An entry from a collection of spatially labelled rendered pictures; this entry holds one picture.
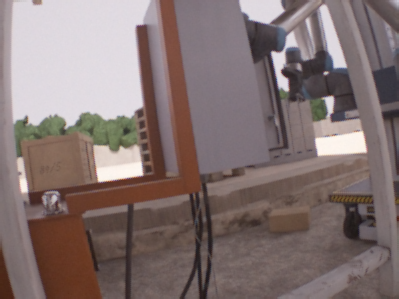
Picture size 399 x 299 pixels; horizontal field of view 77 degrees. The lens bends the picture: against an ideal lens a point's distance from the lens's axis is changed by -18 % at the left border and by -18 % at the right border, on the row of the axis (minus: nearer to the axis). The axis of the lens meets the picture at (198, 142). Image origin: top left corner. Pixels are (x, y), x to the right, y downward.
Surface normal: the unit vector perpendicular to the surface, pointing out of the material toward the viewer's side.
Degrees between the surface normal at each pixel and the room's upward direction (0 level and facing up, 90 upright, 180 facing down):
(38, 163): 90
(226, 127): 90
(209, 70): 90
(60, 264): 90
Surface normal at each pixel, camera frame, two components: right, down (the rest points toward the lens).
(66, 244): 0.41, -0.08
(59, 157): 0.19, -0.05
